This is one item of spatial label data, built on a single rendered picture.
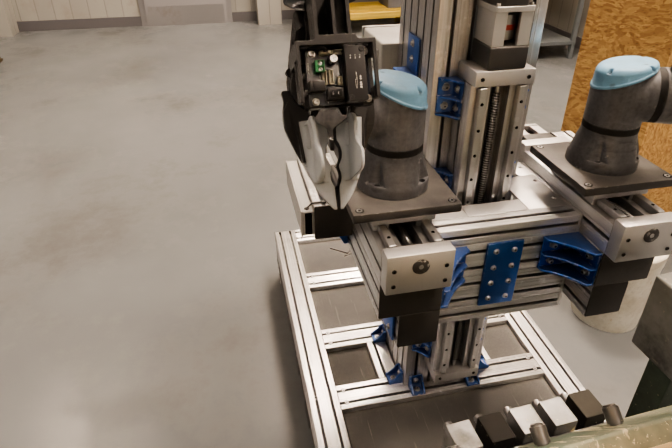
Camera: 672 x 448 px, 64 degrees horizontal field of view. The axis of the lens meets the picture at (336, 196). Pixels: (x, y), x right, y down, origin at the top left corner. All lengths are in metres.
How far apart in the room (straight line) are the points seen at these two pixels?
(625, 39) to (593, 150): 1.42
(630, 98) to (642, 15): 1.39
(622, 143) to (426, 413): 0.96
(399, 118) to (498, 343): 1.17
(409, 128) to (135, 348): 1.61
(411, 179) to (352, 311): 1.05
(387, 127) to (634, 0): 1.77
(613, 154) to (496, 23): 0.38
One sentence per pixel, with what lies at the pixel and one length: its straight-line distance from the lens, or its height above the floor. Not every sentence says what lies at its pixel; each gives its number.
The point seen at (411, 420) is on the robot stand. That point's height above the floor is 0.21.
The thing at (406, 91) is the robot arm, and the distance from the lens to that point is 1.00.
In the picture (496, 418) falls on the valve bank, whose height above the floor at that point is 0.77.
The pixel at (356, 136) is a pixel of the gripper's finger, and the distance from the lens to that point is 0.51.
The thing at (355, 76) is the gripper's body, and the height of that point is 1.44.
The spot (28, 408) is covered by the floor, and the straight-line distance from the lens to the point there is 2.28.
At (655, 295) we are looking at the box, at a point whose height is 0.89.
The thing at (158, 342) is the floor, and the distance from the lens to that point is 2.33.
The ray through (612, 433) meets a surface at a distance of 0.93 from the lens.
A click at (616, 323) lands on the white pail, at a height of 0.05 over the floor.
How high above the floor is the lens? 1.59
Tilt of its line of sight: 30 degrees down
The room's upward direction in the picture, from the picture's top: straight up
